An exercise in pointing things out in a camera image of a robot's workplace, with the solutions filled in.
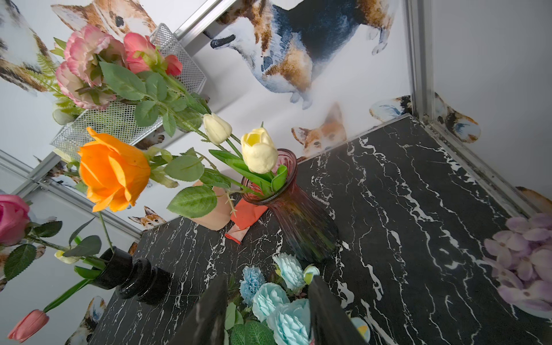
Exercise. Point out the red rubber glove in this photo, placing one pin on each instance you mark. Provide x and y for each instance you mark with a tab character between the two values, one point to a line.
246	215

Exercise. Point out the small blue carnation stem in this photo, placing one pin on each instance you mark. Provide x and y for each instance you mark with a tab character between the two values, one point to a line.
252	280

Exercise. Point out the terracotta pot green plant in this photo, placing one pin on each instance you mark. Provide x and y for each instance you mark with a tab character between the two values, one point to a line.
220	216

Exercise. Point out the white tulip vase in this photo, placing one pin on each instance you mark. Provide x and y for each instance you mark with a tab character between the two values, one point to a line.
258	163
92	261

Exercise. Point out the mauve hydrangea flower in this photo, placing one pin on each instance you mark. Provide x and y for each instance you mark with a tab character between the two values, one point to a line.
521	263

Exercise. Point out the tall blue rose stem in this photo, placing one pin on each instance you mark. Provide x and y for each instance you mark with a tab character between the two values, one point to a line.
288	324

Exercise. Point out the white wire mesh basket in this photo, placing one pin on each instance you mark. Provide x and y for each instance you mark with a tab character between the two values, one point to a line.
118	119

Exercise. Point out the tall blue pink bouquet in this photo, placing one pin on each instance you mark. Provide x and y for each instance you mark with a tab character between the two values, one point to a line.
98	70

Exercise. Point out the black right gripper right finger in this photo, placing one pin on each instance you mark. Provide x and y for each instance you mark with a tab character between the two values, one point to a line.
329	322

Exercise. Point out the green fern in basket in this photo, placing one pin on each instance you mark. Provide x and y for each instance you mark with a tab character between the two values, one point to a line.
64	111

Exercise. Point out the orange rose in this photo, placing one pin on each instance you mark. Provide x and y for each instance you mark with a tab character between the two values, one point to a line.
116	174

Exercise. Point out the blue and yellow rose spray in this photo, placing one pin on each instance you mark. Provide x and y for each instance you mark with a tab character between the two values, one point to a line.
286	284

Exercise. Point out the magenta pink rose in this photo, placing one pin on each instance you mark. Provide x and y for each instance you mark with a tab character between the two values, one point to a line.
22	240

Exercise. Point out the white tulip right vase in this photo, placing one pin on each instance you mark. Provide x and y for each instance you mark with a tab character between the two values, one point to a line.
258	163

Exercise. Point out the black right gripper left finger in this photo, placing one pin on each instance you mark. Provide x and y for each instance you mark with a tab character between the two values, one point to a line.
205	323

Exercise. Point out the white tulip left vase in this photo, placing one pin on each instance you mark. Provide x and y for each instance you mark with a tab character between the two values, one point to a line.
92	261

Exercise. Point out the black left vase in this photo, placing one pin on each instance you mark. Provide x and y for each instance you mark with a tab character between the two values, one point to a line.
133	278

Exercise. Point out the pink tulip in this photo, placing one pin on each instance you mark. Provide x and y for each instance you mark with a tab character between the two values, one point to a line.
37	319

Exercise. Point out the dark glass right vase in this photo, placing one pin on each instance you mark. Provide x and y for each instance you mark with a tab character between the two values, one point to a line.
310	232

